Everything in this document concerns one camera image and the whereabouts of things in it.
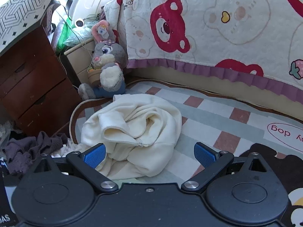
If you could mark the tan bed base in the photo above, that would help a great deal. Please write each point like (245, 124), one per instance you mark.
(189, 78)

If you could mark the cream fleece garment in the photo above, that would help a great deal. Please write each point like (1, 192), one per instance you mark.
(151, 113)

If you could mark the dark purple cloth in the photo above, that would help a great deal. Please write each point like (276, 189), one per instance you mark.
(23, 151)

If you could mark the geometric patterned white box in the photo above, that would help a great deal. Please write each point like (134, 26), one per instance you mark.
(21, 7)

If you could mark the bear print bedspread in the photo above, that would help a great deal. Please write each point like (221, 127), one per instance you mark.
(213, 16)

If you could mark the grey plush rabbit toy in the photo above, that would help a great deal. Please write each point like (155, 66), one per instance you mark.
(110, 52)

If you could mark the white round camera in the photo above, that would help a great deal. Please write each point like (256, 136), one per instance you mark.
(79, 23)

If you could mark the clear plastic bag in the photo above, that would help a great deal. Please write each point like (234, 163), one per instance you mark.
(79, 37)

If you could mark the green plastic bag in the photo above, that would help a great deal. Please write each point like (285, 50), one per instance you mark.
(65, 33)

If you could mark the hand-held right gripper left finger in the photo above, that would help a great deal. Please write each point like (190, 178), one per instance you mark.
(95, 155)

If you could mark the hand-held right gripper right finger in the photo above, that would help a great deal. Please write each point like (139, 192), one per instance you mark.
(204, 155)

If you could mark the brown wooden drawer chest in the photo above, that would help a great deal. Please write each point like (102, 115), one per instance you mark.
(30, 87)

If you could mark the cream nightstand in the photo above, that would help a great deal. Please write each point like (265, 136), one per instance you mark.
(78, 59)

